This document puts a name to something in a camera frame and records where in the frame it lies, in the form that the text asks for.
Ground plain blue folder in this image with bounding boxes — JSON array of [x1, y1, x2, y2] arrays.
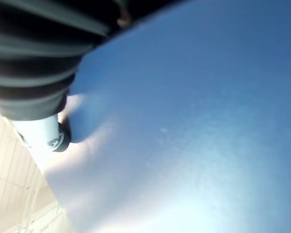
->
[[42, 0, 291, 233]]

